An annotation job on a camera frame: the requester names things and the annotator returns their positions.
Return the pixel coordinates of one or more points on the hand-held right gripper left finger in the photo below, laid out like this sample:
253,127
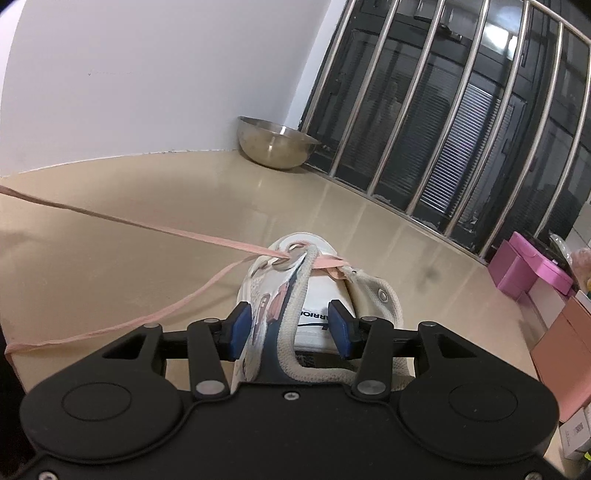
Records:
240,330

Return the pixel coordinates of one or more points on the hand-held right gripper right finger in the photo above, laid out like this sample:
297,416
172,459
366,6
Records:
339,330

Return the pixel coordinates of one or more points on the white navy sneaker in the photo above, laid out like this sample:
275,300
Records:
318,295

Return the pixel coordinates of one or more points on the pink shoelace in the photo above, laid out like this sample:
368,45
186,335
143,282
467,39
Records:
138,225

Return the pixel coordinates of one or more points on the steel bowl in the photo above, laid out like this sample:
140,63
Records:
272,145

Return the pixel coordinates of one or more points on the white low box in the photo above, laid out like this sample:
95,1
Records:
545,300

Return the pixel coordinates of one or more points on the magenta flat box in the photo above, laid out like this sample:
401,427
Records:
540,265

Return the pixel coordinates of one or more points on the dark louvred window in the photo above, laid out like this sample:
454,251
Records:
461,138

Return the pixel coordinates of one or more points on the salmon pink storage box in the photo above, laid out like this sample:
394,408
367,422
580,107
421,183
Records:
568,360

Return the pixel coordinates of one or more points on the steel window railing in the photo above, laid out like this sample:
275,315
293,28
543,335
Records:
429,115

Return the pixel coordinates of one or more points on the white printed carton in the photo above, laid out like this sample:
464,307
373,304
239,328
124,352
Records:
579,436

